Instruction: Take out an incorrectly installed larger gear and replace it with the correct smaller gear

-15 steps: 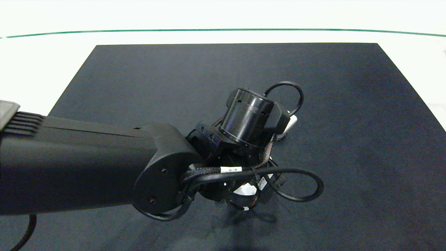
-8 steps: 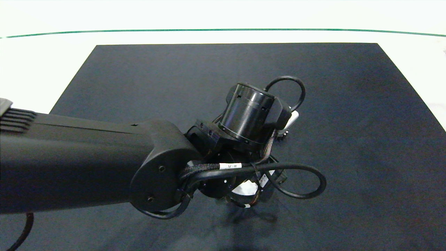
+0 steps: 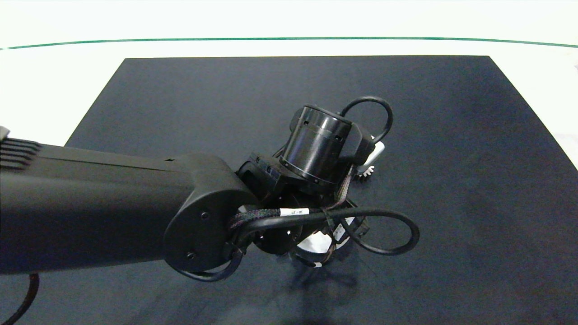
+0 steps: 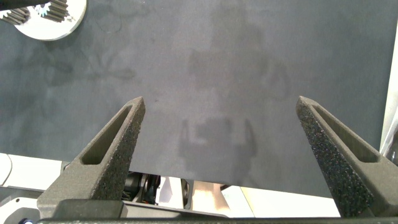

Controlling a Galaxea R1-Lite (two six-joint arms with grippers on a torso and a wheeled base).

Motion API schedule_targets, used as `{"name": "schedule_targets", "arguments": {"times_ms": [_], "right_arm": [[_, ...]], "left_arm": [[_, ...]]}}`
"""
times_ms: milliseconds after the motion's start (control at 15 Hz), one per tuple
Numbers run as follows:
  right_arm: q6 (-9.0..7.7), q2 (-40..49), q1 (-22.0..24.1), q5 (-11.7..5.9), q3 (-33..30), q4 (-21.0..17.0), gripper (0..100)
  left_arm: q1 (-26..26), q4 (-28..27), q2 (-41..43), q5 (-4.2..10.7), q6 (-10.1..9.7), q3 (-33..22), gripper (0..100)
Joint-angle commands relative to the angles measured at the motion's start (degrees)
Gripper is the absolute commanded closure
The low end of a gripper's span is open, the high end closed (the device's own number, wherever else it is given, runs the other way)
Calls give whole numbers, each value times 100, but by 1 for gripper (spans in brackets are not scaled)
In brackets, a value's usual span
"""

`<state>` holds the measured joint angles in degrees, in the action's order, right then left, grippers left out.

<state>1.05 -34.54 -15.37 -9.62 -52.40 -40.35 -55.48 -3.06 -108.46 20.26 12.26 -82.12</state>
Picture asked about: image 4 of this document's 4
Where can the dark table mat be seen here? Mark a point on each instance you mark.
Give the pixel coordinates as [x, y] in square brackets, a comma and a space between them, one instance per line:
[217, 62]

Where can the small steel gear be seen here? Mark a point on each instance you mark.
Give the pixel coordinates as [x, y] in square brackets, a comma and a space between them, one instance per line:
[18, 18]
[57, 12]

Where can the round white pin plate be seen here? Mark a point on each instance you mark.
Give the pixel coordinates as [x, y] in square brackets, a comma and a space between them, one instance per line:
[46, 31]

